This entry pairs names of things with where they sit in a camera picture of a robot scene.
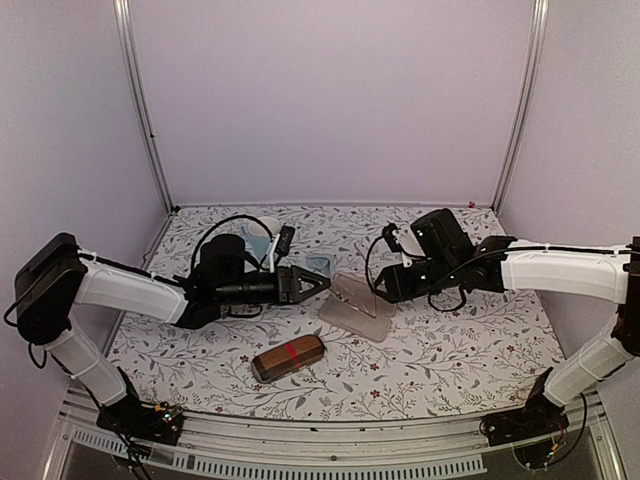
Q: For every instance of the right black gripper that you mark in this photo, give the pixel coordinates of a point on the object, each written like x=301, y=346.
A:
x=393, y=277

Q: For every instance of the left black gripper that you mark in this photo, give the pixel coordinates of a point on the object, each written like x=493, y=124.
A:
x=288, y=284

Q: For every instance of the small blue cloth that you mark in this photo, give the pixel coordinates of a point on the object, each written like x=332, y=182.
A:
x=322, y=264

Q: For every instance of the pink glasses case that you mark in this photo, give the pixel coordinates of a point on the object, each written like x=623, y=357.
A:
x=344, y=309

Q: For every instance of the brown plaid glasses case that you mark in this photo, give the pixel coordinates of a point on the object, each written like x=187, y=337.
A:
x=287, y=358

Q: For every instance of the pink translucent sunglasses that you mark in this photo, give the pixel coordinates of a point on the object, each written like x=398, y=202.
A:
x=368, y=298

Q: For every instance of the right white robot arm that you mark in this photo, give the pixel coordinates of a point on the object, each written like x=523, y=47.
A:
x=437, y=254

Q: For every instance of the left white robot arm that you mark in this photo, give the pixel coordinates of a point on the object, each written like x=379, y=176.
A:
x=61, y=276

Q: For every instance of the light blue mug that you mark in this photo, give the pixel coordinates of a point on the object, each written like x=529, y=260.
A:
x=258, y=235

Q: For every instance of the front aluminium rail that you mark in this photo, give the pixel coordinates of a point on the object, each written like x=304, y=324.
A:
x=227, y=447

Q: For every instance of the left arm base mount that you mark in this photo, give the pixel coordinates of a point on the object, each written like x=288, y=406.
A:
x=130, y=417

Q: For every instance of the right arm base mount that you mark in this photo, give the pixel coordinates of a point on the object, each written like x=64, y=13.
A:
x=538, y=416

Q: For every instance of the right aluminium frame post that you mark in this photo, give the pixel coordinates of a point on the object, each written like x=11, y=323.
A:
x=534, y=51

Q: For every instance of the aluminium frame post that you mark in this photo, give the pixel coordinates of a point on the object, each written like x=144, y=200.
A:
x=534, y=51
x=125, y=31

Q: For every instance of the left aluminium frame post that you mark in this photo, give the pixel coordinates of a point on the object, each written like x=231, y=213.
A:
x=125, y=31

